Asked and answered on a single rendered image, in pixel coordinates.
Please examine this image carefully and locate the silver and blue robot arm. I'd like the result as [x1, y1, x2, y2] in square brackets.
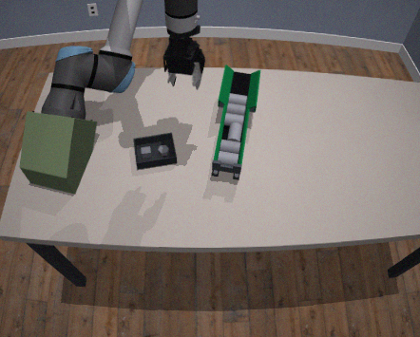
[41, 0, 200, 120]

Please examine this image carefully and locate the dark grey flat bar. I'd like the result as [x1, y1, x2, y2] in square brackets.
[212, 164, 241, 174]

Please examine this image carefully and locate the grey cylinder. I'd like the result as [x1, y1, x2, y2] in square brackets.
[224, 113, 244, 126]
[220, 140, 240, 154]
[226, 103, 246, 116]
[228, 93, 247, 105]
[218, 151, 239, 165]
[227, 122, 242, 142]

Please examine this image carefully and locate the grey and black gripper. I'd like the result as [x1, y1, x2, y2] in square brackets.
[163, 27, 205, 90]

